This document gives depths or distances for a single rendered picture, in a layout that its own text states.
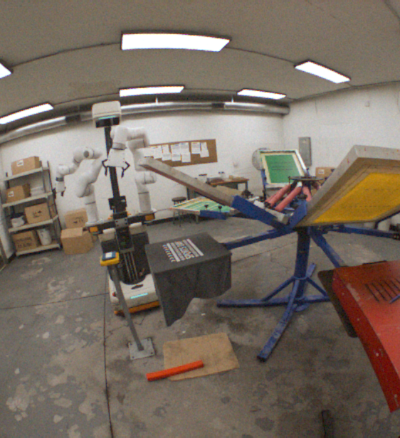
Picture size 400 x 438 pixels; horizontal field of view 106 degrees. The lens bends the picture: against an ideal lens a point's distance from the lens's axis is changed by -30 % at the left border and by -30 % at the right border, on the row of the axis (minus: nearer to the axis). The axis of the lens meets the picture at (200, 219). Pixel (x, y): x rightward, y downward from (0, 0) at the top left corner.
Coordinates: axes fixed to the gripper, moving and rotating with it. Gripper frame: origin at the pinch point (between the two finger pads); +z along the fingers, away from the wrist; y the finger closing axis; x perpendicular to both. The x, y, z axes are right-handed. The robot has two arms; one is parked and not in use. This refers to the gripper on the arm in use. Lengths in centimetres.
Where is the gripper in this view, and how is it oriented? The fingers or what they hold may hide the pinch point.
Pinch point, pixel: (114, 175)
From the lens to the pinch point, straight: 126.8
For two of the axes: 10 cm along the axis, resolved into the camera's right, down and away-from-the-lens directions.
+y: -9.2, -1.0, -3.8
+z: -1.8, 9.6, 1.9
